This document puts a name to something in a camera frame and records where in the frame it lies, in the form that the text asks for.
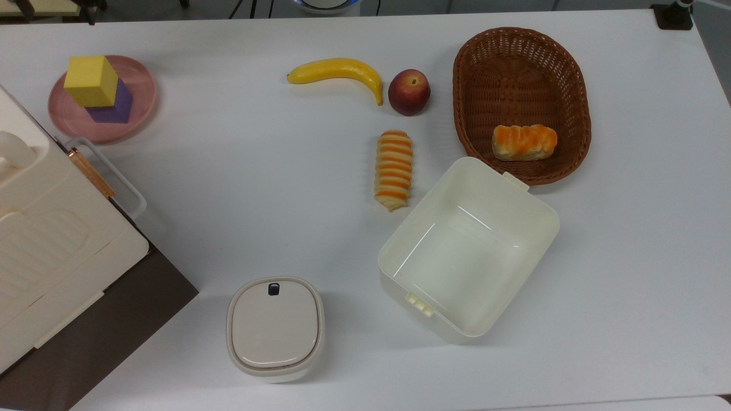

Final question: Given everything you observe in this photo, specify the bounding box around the short orange bread loaf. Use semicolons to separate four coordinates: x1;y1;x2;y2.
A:
491;123;559;162

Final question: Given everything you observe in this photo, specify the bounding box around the yellow banana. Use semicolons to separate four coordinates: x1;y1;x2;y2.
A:
286;57;384;107

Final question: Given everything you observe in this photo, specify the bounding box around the red apple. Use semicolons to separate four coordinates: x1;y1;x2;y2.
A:
388;68;432;117

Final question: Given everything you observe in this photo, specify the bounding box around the black pole clamp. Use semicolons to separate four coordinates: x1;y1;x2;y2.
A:
79;0;108;25

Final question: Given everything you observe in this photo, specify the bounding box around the cream round lidded bin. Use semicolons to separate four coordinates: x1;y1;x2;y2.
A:
226;276;326;383

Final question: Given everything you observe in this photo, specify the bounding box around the pink plate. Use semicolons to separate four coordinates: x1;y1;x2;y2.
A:
47;55;158;145

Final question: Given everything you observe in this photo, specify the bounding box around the black corner clamp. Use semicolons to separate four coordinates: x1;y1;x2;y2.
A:
650;0;695;31

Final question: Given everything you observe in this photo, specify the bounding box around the long orange striped bread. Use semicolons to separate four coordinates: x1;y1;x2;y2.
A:
373;129;413;212

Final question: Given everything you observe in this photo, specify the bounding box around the brown wicker basket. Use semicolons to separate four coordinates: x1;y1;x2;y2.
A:
452;26;593;186

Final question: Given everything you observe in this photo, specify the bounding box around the white square plastic container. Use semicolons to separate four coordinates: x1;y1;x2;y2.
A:
377;156;561;345

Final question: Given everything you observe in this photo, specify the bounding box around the purple foam cube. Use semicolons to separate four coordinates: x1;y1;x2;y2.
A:
85;77;134;125

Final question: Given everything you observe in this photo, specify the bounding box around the yellow foam cube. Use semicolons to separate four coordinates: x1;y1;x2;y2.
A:
63;55;120;108

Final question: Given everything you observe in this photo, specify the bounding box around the cream storage box with handles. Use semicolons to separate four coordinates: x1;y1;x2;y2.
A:
0;84;151;376

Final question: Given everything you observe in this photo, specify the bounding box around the dark brown wooden box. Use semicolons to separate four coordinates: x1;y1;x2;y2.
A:
0;231;200;411

